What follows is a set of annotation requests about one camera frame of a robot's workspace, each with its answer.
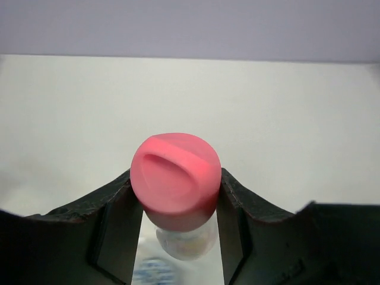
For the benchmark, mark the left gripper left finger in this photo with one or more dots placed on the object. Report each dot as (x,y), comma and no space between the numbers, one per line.
(92,240)

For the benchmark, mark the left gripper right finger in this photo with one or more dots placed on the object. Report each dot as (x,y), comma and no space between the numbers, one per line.
(320,244)

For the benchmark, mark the blue jar sideways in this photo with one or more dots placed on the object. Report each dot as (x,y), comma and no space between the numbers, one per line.
(155,271)

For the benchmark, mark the pink lid pencil tube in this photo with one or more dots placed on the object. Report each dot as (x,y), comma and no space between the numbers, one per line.
(176,177)

